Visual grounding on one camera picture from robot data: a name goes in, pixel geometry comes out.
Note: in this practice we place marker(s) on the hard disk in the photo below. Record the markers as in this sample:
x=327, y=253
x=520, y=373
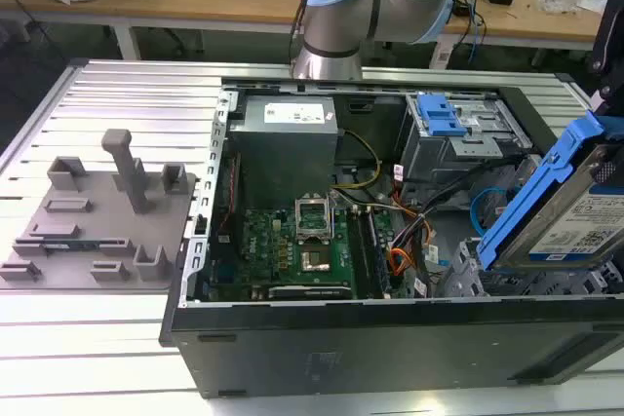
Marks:
x=560, y=221

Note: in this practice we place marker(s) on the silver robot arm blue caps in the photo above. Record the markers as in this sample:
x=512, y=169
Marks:
x=336, y=21

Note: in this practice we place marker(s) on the RAM slot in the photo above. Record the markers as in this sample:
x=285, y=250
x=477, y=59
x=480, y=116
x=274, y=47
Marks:
x=379, y=260
x=361, y=260

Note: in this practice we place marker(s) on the blue drive latch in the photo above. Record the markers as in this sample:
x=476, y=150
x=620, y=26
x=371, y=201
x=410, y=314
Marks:
x=441, y=119

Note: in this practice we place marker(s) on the metal optical drive cage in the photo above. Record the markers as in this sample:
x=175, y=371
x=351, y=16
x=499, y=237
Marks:
x=429, y=158

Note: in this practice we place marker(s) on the grey power supply unit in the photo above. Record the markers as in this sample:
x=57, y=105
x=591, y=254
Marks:
x=283, y=153

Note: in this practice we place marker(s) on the black open PC case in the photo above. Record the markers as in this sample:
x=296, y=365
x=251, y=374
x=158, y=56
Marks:
x=390, y=352

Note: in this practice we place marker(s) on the black graphics card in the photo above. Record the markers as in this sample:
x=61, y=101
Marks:
x=312, y=292

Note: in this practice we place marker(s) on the green motherboard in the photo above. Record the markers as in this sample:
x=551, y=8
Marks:
x=263, y=245

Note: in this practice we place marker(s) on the wooden desk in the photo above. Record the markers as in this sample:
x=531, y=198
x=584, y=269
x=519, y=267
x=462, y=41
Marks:
x=195, y=2

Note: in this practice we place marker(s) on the grey parts rack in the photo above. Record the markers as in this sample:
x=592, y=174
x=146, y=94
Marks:
x=97, y=221

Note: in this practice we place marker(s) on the RAM stick in rack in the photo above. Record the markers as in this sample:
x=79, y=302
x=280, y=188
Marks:
x=68, y=244

